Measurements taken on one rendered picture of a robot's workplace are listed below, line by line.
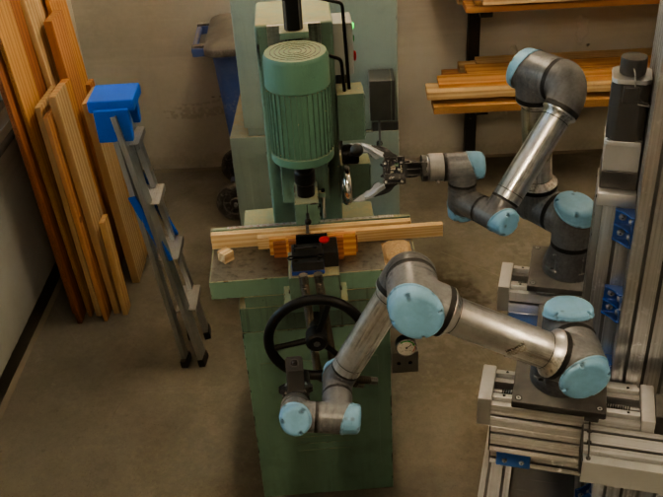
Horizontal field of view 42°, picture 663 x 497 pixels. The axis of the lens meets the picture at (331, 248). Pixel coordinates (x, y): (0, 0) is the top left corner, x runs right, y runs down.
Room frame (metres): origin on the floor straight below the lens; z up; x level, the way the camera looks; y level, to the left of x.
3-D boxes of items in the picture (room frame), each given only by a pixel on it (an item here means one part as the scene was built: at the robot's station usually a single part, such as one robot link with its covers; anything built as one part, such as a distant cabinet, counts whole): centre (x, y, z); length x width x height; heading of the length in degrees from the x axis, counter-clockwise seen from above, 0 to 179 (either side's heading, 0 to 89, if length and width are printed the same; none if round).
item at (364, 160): (2.39, -0.09, 1.02); 0.09 x 0.07 x 0.12; 91
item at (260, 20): (2.49, 0.07, 1.16); 0.22 x 0.22 x 0.72; 1
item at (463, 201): (2.03, -0.37, 1.12); 0.11 x 0.08 x 0.11; 34
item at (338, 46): (2.53, -0.07, 1.40); 0.10 x 0.06 x 0.16; 1
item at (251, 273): (2.09, 0.05, 0.87); 0.61 x 0.30 x 0.06; 91
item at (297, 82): (2.20, 0.06, 1.35); 0.18 x 0.18 x 0.31
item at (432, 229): (2.20, -0.06, 0.92); 0.55 x 0.02 x 0.04; 91
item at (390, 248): (2.12, -0.19, 0.91); 0.12 x 0.09 x 0.03; 1
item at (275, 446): (2.32, 0.07, 0.36); 0.58 x 0.45 x 0.71; 1
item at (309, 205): (2.22, 0.06, 1.03); 0.14 x 0.07 x 0.09; 1
